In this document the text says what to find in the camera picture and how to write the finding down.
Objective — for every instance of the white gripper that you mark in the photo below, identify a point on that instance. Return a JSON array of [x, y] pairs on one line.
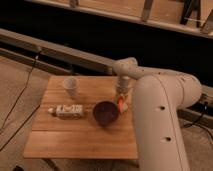
[[122, 85]]

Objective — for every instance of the orange pepper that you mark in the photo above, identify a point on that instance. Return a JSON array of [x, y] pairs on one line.
[[121, 104]]

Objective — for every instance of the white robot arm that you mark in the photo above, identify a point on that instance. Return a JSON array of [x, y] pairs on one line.
[[156, 97]]

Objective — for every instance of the white sponge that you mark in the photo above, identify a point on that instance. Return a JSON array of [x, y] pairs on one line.
[[125, 107]]

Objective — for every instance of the dark purple bowl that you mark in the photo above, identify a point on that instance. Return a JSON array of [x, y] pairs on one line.
[[105, 113]]

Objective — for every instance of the white paper cup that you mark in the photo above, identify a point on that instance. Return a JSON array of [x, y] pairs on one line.
[[70, 84]]

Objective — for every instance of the wooden table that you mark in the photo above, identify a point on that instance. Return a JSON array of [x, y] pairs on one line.
[[55, 138]]

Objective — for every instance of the white lying bottle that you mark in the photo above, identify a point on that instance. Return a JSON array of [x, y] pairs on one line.
[[67, 111]]

